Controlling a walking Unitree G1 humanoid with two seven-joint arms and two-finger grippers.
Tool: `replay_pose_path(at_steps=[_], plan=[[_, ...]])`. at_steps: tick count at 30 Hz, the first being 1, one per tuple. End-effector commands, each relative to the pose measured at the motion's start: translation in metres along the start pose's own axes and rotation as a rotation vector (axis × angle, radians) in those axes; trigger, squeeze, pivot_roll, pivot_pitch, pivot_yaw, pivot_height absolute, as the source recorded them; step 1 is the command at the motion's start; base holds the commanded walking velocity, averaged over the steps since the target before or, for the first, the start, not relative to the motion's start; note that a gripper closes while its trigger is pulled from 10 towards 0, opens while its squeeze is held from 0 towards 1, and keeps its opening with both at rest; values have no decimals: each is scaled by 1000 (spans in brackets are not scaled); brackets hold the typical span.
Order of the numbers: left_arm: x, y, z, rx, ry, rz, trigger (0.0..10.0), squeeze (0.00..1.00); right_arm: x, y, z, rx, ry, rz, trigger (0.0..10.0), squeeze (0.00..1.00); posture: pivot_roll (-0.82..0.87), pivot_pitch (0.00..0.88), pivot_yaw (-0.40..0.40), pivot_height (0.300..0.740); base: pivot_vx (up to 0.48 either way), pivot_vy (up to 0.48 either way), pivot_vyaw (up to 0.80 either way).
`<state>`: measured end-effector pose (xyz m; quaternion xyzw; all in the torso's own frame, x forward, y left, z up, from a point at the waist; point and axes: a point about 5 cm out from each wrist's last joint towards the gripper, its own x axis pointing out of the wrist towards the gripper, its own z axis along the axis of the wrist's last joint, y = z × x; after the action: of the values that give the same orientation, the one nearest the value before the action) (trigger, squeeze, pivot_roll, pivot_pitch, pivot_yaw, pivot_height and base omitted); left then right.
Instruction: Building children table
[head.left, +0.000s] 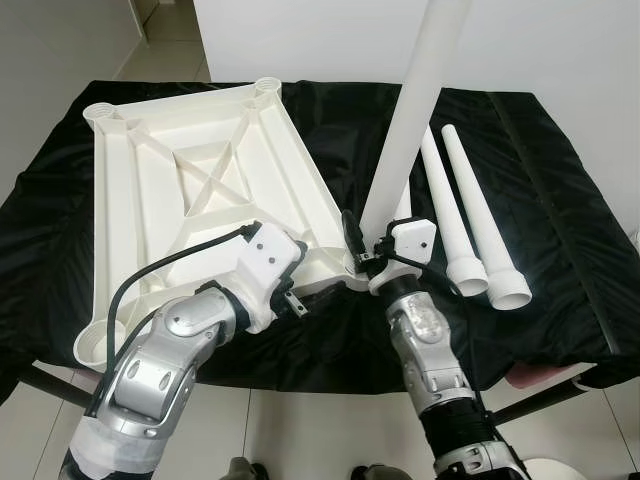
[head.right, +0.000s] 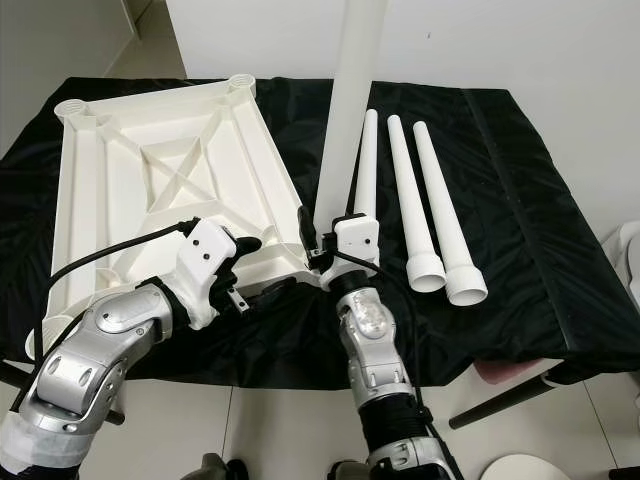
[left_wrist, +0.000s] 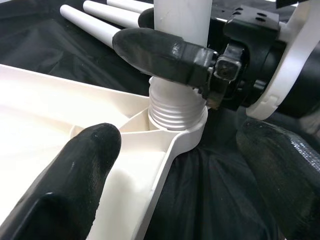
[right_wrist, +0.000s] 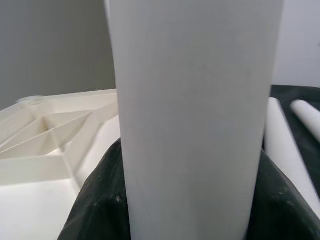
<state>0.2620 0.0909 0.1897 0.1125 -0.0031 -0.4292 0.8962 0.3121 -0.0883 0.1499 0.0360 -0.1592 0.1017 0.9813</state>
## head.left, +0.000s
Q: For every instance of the white plastic table top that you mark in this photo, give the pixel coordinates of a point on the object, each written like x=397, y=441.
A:
x=130, y=200

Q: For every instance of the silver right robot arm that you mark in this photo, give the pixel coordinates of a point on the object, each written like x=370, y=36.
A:
x=425, y=330

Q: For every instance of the grey robot right foot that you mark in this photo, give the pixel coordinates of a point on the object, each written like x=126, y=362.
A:
x=372, y=473

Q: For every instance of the black cloth table cover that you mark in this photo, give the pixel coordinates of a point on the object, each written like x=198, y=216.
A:
x=560, y=200

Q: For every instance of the grey robot foot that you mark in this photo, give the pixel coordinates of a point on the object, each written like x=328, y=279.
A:
x=372, y=473
x=242, y=470

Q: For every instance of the black metal table leg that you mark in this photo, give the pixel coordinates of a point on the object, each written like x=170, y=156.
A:
x=55, y=385
x=540, y=400

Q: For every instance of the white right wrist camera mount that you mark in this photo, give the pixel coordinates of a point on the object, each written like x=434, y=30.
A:
x=412, y=238

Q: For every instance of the grey robot left foot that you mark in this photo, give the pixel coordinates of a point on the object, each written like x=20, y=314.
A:
x=242, y=470

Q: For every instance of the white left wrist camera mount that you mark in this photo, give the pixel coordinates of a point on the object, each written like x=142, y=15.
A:
x=268, y=250

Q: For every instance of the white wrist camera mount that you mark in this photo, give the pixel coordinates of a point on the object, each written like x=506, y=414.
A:
x=412, y=238
x=268, y=250

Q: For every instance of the white plastic table leg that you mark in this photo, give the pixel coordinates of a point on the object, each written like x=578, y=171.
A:
x=409, y=205
x=485, y=230
x=420, y=100
x=450, y=220

